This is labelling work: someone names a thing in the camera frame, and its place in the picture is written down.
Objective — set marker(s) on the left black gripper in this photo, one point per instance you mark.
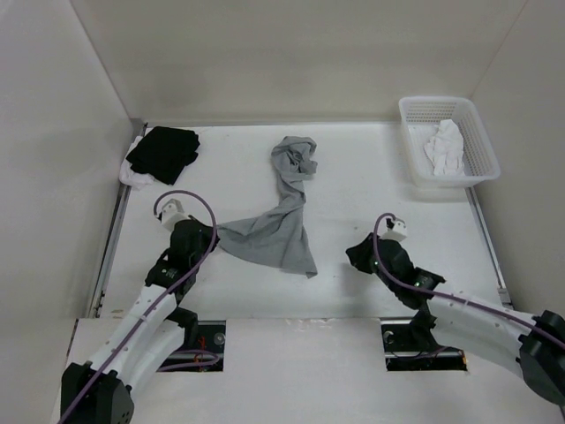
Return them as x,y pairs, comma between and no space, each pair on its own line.
208,232

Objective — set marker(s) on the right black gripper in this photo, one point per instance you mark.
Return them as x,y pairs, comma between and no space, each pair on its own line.
357,254

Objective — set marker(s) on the grey tank top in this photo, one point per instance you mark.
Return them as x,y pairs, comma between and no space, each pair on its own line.
277,238

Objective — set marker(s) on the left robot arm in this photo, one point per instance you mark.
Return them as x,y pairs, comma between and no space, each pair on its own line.
105,387

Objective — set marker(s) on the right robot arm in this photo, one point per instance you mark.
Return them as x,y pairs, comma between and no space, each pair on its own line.
529,346

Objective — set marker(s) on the folded white tank top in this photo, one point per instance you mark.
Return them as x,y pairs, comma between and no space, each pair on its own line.
129,177

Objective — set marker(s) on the folded black tank top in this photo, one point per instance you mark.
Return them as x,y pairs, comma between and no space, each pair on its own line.
164,153

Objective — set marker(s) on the crumpled white tank top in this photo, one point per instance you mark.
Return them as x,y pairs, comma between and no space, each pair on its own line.
444,149

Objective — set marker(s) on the white plastic basket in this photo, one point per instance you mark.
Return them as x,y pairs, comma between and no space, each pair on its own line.
420,117

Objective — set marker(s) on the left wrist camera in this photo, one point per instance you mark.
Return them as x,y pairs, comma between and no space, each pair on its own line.
171,213

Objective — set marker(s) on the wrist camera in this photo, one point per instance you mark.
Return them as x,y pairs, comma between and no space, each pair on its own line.
171,213
396,230

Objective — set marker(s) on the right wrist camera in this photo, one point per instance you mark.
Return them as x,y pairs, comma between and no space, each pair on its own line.
396,230

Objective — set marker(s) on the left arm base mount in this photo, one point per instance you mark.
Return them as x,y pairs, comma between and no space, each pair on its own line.
202,351

